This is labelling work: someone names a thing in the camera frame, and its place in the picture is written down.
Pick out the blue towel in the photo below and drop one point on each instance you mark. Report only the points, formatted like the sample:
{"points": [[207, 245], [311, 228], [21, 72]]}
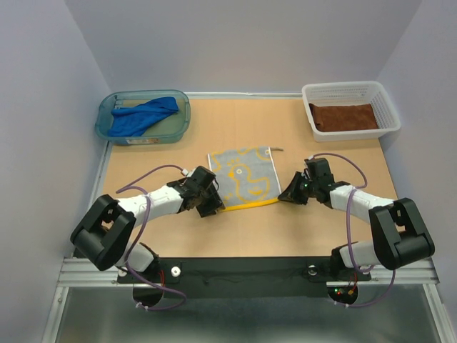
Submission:
{"points": [[134, 121]]}

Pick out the brown towel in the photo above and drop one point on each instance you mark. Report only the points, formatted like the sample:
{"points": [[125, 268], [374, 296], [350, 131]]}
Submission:
{"points": [[343, 118]]}

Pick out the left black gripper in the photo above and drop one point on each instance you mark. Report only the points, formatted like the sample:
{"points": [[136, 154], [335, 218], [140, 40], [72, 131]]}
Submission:
{"points": [[214, 203]]}

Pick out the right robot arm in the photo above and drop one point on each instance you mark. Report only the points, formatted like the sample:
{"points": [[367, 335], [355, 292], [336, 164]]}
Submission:
{"points": [[399, 234]]}

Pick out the yellow white towel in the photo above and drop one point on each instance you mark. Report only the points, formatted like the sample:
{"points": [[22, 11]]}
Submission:
{"points": [[246, 177]]}

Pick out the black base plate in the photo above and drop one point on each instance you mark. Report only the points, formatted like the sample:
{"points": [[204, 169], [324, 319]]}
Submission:
{"points": [[249, 277]]}

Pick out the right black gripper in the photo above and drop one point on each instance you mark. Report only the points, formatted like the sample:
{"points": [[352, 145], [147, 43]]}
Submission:
{"points": [[290, 193]]}

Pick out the teal plastic bin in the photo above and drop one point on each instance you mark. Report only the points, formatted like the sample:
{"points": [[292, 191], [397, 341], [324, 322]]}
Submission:
{"points": [[167, 131]]}

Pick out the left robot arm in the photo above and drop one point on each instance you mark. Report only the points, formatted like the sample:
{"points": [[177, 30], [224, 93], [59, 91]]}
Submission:
{"points": [[104, 234]]}

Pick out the aluminium frame rail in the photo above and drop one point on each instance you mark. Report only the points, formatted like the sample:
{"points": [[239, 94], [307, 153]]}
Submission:
{"points": [[99, 309]]}

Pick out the white plastic basket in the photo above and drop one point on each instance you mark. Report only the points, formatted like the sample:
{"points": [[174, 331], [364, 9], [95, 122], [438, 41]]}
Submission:
{"points": [[351, 93]]}

